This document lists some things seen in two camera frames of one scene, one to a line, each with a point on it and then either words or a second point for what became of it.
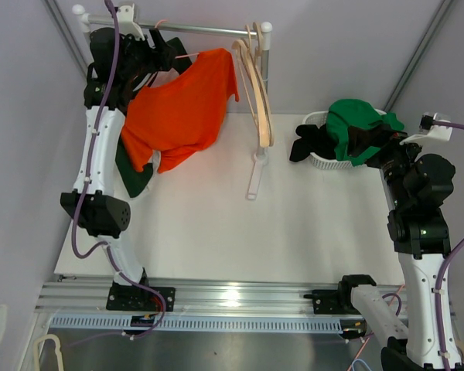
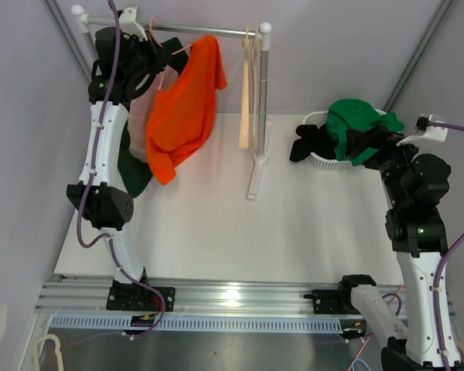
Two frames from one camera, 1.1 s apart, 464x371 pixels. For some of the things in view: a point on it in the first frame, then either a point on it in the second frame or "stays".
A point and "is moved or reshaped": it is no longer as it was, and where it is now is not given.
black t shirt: [313, 140] stays
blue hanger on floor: [359, 359] stays
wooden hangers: [242, 47] → [243, 138]
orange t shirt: [184, 110] is moved or reshaped
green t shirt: [344, 114] stays
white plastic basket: [319, 118] stays
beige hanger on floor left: [57, 350] stays
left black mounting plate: [139, 299] stays
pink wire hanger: [179, 56] → [149, 27]
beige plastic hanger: [261, 72] → [253, 38]
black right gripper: [359, 140] stays
